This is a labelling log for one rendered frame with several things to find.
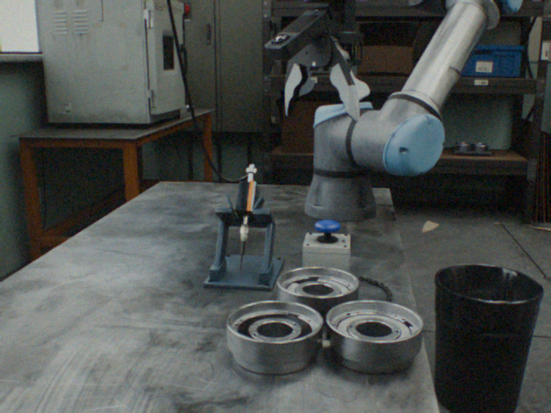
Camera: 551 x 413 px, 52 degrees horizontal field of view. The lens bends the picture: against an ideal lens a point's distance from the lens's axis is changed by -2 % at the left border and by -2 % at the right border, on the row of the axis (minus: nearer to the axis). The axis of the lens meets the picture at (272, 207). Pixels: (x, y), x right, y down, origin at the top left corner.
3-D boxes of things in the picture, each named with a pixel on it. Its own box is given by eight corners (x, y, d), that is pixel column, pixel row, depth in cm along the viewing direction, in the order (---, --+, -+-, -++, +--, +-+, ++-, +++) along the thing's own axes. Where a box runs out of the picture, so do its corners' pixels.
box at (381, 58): (421, 77, 388) (425, 19, 379) (345, 76, 396) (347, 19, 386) (416, 75, 429) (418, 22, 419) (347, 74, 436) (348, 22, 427)
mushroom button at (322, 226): (339, 257, 87) (340, 225, 86) (312, 256, 88) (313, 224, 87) (340, 248, 91) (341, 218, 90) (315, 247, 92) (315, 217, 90)
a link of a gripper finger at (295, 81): (307, 114, 102) (330, 72, 97) (284, 117, 98) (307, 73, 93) (297, 103, 104) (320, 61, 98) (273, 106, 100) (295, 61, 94)
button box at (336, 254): (348, 277, 86) (350, 246, 85) (302, 274, 87) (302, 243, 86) (349, 259, 94) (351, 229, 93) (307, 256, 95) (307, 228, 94)
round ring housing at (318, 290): (365, 327, 70) (366, 296, 69) (279, 329, 70) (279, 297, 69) (350, 293, 80) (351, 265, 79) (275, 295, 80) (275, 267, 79)
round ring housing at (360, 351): (393, 326, 70) (394, 295, 69) (439, 369, 60) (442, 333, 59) (311, 338, 67) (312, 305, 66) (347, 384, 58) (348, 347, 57)
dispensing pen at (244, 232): (227, 266, 81) (240, 159, 87) (233, 274, 85) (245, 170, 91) (242, 267, 81) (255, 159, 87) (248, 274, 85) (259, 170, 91)
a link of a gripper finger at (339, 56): (362, 79, 87) (336, 32, 89) (356, 79, 86) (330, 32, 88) (342, 97, 90) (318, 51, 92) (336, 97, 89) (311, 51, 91)
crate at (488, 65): (507, 77, 419) (510, 46, 414) (521, 79, 383) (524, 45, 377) (435, 75, 426) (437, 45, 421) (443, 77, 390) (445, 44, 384)
